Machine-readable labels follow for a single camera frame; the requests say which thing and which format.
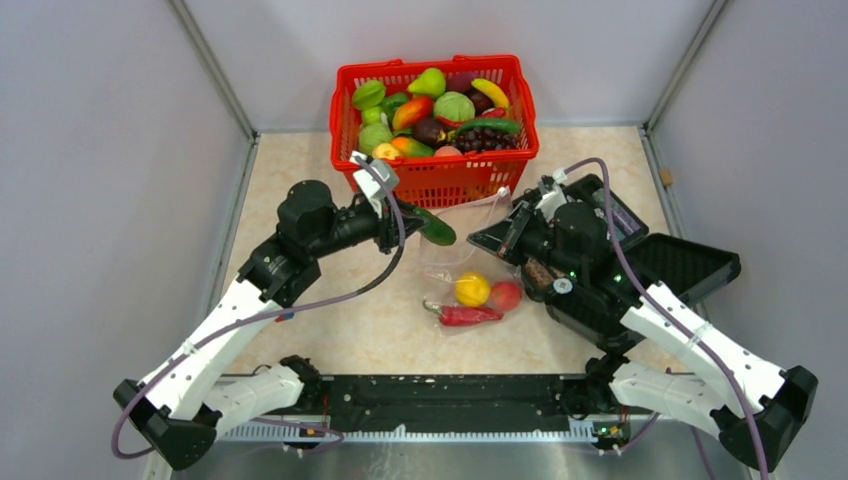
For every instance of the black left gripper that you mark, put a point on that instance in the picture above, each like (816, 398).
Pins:
(388, 234)

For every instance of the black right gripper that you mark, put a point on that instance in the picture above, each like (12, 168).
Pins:
(504, 237)

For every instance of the small dark green cucumber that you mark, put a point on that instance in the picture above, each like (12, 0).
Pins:
(435, 230)

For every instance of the red apple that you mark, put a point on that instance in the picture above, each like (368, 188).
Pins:
(505, 296)

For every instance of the yellow apple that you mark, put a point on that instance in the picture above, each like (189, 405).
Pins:
(472, 289)

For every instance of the clear zip top bag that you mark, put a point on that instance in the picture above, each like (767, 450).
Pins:
(440, 267)

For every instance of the red chili pepper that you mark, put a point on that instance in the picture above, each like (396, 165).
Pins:
(461, 316)

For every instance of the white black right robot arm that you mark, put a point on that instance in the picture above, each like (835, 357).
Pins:
(684, 367)

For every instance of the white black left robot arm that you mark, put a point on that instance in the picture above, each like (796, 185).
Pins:
(179, 409)

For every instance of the black open tool case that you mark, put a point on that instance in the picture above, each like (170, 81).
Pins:
(692, 271)

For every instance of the green cabbage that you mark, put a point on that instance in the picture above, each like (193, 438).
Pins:
(371, 136)

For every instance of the dark purple grape bunch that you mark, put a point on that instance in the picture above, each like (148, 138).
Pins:
(479, 140)

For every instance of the red plastic shopping basket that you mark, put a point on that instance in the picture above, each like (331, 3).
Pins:
(442, 181)

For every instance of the orange green mango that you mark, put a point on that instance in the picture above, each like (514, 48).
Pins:
(409, 113)

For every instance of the yellow banana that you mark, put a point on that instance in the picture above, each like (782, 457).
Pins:
(492, 91)

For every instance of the green pear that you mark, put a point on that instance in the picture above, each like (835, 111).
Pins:
(431, 83)

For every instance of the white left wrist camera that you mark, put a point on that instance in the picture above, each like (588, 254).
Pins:
(375, 179)

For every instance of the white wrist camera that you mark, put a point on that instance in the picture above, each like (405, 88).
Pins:
(552, 196)
(375, 179)

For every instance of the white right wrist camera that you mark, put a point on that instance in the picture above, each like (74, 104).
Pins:
(552, 196)

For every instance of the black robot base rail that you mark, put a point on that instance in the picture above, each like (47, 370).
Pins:
(560, 407)

